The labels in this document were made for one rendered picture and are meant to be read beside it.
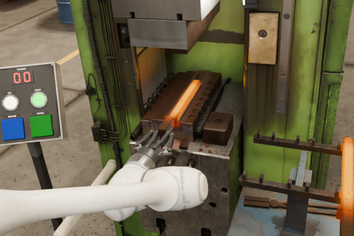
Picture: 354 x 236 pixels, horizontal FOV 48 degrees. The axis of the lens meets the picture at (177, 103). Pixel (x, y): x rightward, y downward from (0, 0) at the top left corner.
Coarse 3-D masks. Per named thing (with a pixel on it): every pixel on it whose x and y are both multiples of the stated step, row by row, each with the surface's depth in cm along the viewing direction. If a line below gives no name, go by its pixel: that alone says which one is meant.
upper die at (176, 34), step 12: (216, 12) 155; (132, 24) 129; (144, 24) 127; (156, 24) 126; (168, 24) 125; (180, 24) 123; (192, 24) 129; (204, 24) 142; (132, 36) 131; (144, 36) 130; (156, 36) 128; (168, 36) 127; (180, 36) 125; (192, 36) 130; (180, 48) 127
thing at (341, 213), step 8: (344, 144) 117; (352, 144) 117; (344, 152) 114; (352, 152) 114; (344, 160) 111; (352, 160) 111; (344, 168) 108; (352, 168) 108; (344, 176) 105; (352, 176) 105; (344, 184) 103; (352, 184) 103; (344, 192) 100; (352, 192) 100; (344, 200) 98; (352, 200) 98; (344, 208) 95; (352, 208) 95; (336, 216) 97; (344, 216) 93; (352, 216) 93; (344, 224) 91; (352, 224) 91; (344, 232) 89; (352, 232) 89
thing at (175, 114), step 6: (192, 84) 163; (198, 84) 164; (186, 90) 159; (192, 90) 159; (186, 96) 155; (180, 102) 151; (186, 102) 152; (174, 108) 148; (180, 108) 147; (174, 114) 144; (168, 120) 139; (174, 120) 140; (162, 126) 135; (174, 126) 142; (162, 132) 134
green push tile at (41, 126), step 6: (30, 120) 143; (36, 120) 143; (42, 120) 143; (48, 120) 143; (36, 126) 143; (42, 126) 143; (48, 126) 143; (36, 132) 143; (42, 132) 143; (48, 132) 143
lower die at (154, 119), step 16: (176, 80) 174; (192, 80) 168; (208, 80) 169; (176, 96) 159; (192, 96) 156; (208, 96) 158; (160, 112) 149; (192, 112) 147; (144, 128) 149; (176, 128) 144; (192, 128) 141
